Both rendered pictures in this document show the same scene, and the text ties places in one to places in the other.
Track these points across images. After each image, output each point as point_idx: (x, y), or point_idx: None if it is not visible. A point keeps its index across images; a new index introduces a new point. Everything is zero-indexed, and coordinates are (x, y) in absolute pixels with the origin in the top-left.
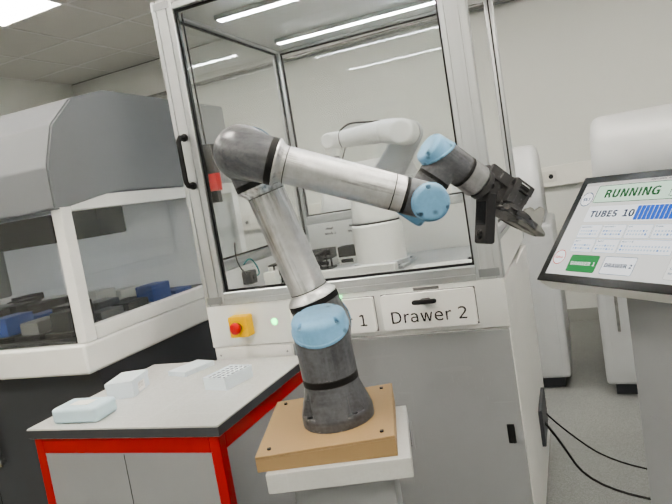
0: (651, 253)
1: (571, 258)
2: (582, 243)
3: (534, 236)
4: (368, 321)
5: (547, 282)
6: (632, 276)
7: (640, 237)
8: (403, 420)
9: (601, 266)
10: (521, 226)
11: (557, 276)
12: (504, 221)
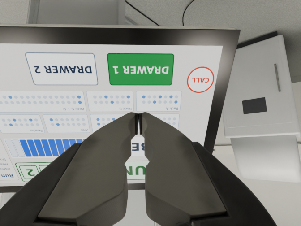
0: (16, 93)
1: (170, 78)
2: (160, 104)
3: (146, 112)
4: None
5: (214, 28)
6: (19, 52)
7: (55, 115)
8: None
9: (95, 67)
10: (152, 158)
11: (187, 40)
12: (244, 208)
